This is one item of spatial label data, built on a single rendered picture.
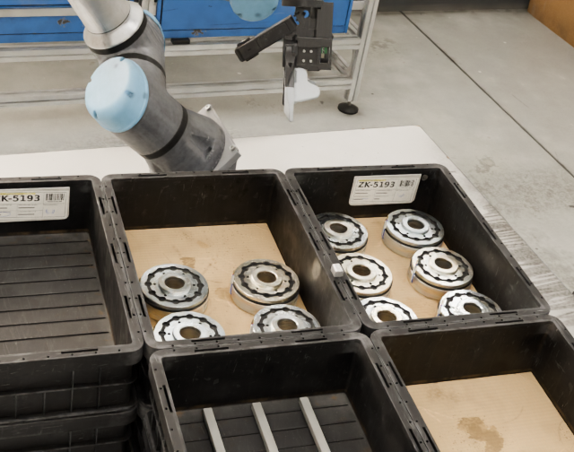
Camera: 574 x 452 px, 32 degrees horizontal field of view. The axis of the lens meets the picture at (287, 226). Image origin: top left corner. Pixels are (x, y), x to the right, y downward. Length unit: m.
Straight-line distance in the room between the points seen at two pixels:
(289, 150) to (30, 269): 0.79
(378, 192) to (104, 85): 0.50
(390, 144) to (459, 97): 1.91
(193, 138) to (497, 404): 0.70
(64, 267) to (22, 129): 1.95
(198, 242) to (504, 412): 0.55
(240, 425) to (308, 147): 0.97
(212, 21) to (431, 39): 1.44
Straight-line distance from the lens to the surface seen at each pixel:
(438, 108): 4.01
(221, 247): 1.62
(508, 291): 1.58
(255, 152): 2.13
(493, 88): 4.30
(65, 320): 1.46
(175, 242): 1.62
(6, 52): 3.31
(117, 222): 1.48
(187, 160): 1.76
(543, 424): 1.47
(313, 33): 1.71
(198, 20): 3.43
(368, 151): 2.21
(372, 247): 1.69
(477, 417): 1.44
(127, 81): 1.69
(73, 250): 1.59
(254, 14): 1.57
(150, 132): 1.72
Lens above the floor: 1.80
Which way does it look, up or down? 35 degrees down
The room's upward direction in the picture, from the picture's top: 11 degrees clockwise
